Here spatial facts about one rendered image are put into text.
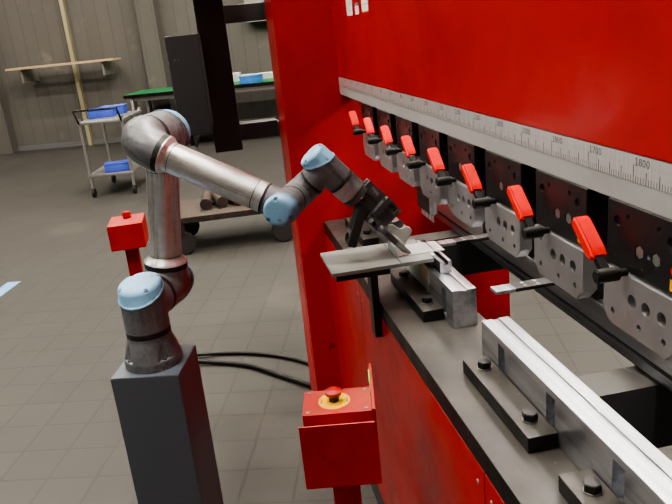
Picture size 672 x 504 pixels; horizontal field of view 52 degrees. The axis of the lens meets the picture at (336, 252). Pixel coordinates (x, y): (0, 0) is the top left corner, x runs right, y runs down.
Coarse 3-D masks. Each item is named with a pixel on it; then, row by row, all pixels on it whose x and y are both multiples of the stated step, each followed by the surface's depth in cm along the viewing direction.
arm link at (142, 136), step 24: (144, 120) 166; (144, 144) 162; (168, 144) 163; (168, 168) 163; (192, 168) 162; (216, 168) 162; (216, 192) 164; (240, 192) 161; (264, 192) 161; (288, 192) 162; (264, 216) 160; (288, 216) 158
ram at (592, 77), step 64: (384, 0) 175; (448, 0) 132; (512, 0) 106; (576, 0) 88; (640, 0) 76; (384, 64) 185; (448, 64) 137; (512, 64) 109; (576, 64) 90; (640, 64) 77; (448, 128) 143; (576, 128) 93; (640, 128) 79; (640, 192) 81
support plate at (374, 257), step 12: (408, 240) 190; (324, 252) 187; (336, 252) 186; (348, 252) 185; (360, 252) 184; (372, 252) 183; (384, 252) 182; (336, 264) 177; (348, 264) 176; (360, 264) 175; (372, 264) 174; (384, 264) 173; (396, 264) 173; (408, 264) 174; (336, 276) 171
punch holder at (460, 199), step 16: (448, 144) 144; (464, 144) 134; (448, 160) 145; (464, 160) 136; (480, 160) 131; (480, 176) 132; (448, 192) 147; (464, 192) 138; (464, 208) 139; (480, 208) 134; (480, 224) 136
